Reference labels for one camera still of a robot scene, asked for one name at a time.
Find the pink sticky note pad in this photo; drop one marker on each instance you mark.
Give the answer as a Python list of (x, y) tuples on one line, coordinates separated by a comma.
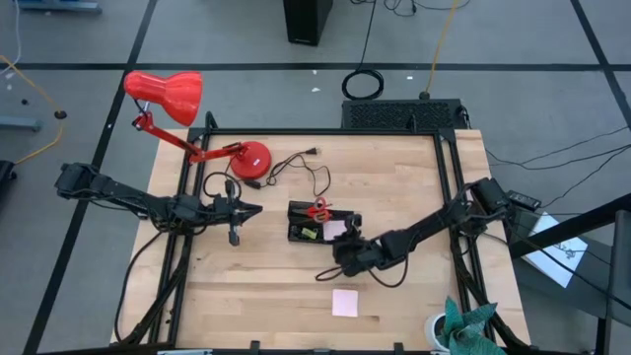
[(345, 303), (334, 231)]

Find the white paper sheet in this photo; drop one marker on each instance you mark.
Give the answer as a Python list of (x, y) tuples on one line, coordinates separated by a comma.
[(557, 256)]

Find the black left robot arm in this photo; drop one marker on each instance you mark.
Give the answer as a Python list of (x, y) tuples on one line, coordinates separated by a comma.
[(123, 192)]

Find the green crumpled cloth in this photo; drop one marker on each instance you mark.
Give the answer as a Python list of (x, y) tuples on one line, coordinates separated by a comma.
[(468, 330)]

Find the white plant pot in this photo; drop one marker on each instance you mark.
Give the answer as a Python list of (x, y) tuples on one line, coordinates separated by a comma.
[(430, 333)]

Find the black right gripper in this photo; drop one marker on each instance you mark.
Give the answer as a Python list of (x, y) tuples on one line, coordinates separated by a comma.
[(360, 254)]

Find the grey metal stand foot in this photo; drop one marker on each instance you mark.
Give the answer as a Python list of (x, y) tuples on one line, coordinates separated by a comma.
[(59, 6), (20, 123)]

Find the black power adapter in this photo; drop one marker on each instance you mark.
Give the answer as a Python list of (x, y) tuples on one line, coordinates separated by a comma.
[(523, 198)]

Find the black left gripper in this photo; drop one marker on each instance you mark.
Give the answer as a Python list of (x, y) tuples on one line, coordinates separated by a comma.
[(228, 209)]

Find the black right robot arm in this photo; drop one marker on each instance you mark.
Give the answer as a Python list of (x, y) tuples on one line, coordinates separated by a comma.
[(429, 227)]

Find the black side desk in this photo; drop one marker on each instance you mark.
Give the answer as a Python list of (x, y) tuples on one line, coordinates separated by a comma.
[(616, 276)]

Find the black mesh desk organizer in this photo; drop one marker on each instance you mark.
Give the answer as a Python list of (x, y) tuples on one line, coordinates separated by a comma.
[(292, 236)]

